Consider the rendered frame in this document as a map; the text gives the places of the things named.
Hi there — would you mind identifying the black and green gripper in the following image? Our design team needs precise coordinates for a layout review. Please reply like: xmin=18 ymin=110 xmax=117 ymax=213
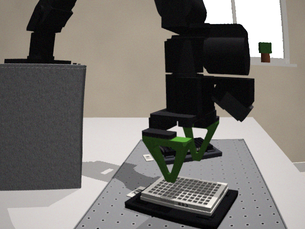
xmin=142 ymin=73 xmax=220 ymax=183

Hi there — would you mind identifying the white well plate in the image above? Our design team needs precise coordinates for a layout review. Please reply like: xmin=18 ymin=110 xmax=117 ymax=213
xmin=140 ymin=175 xmax=229 ymax=216

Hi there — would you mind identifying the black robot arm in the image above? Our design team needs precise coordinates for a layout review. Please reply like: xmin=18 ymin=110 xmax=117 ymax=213
xmin=4 ymin=0 xmax=255 ymax=122

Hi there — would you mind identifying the white deck label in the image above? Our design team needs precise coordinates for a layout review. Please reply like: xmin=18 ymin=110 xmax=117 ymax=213
xmin=143 ymin=154 xmax=154 ymax=162
xmin=126 ymin=186 xmax=146 ymax=198

